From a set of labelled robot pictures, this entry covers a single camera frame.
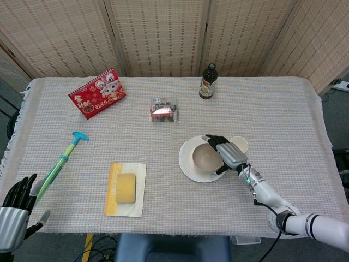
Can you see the white paper cup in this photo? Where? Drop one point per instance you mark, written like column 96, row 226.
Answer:
column 241, row 143

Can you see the light woven tablecloth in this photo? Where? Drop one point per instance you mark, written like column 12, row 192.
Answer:
column 272, row 114

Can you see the blue chair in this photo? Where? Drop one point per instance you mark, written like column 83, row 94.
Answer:
column 171, row 249

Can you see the white power strip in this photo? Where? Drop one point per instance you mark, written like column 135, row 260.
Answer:
column 342, row 85

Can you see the bamboo folding screen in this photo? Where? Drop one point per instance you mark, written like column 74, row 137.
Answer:
column 163, row 35

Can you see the black white equipment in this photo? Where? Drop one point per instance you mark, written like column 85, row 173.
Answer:
column 342, row 157

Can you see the yellow sponge on card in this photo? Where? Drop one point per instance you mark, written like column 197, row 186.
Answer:
column 111, row 196

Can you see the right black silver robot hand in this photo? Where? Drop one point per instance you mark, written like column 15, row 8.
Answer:
column 233, row 157

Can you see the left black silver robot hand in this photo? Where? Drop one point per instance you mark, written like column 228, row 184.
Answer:
column 12, row 227

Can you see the white storage box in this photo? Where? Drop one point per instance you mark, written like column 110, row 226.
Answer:
column 245, row 240

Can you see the white round plate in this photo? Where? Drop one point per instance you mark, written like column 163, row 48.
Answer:
column 186, row 161

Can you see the black round stand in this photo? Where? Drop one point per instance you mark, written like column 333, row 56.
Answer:
column 11, row 125

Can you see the small beige bowl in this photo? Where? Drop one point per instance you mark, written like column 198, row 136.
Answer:
column 205, row 158

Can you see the yellow floor tape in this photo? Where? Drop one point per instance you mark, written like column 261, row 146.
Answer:
column 87, row 245

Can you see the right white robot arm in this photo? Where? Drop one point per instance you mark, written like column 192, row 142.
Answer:
column 272, row 195

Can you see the dark sauce bottle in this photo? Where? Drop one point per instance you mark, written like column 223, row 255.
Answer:
column 207, row 86

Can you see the red desk calendar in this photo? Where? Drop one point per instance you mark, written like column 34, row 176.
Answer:
column 95, row 98

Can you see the green blue toy pump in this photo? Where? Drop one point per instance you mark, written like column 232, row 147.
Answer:
column 64, row 157

